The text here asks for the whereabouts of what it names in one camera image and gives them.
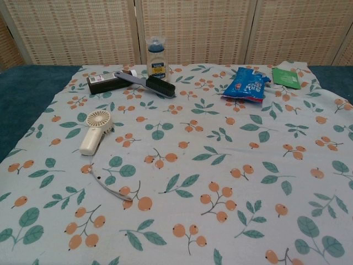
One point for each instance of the white handheld fan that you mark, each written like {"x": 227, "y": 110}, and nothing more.
{"x": 92, "y": 132}

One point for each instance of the floral fruit print tablecloth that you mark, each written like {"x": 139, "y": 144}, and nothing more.
{"x": 193, "y": 179}

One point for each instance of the grey brush with black bristles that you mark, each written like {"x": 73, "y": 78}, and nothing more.
{"x": 154, "y": 84}

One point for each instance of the clear bottle with blue cap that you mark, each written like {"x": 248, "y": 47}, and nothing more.
{"x": 157, "y": 63}

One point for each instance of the blue snack bag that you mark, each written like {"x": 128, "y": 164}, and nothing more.
{"x": 245, "y": 87}

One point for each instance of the dark rectangular box with labels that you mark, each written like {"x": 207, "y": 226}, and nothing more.
{"x": 106, "y": 83}

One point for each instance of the woven bamboo folding screen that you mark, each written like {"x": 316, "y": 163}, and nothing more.
{"x": 193, "y": 30}

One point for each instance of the green flat packet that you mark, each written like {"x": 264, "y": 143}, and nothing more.
{"x": 285, "y": 78}

